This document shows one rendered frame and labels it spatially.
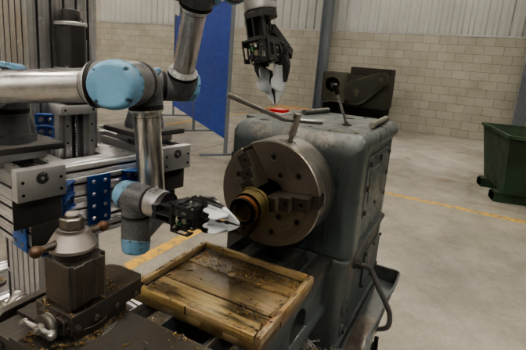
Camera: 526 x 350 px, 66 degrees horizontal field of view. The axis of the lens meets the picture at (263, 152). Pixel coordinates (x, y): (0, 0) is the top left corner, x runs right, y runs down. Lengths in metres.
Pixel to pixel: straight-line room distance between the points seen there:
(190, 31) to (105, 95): 0.58
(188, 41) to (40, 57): 0.50
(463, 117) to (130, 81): 10.35
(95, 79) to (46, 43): 0.60
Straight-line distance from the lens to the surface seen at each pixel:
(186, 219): 0.97
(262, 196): 1.06
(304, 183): 1.11
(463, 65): 11.01
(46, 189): 1.30
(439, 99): 11.05
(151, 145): 1.17
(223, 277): 1.13
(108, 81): 1.02
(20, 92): 1.17
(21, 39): 1.62
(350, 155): 1.22
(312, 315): 1.33
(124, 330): 0.82
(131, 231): 1.12
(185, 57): 1.56
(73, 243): 0.74
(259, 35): 0.94
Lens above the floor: 1.45
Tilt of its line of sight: 13 degrees down
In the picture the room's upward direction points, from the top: 5 degrees clockwise
